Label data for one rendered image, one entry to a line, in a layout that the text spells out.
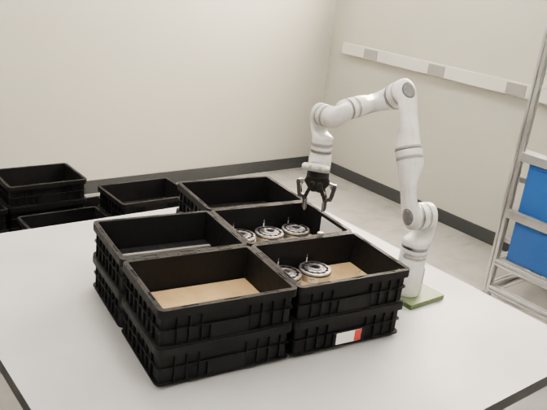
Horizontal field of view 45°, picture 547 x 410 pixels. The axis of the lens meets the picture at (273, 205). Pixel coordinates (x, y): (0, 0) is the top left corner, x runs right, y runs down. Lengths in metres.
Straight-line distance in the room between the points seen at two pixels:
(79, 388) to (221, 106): 3.92
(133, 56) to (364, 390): 3.59
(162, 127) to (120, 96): 0.44
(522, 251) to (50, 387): 2.77
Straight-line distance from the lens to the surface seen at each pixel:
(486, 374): 2.08
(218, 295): 1.95
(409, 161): 2.26
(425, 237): 2.30
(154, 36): 5.04
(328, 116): 2.11
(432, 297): 2.40
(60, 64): 4.79
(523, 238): 3.89
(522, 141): 3.81
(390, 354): 2.05
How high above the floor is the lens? 1.75
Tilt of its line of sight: 20 degrees down
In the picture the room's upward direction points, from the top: 7 degrees clockwise
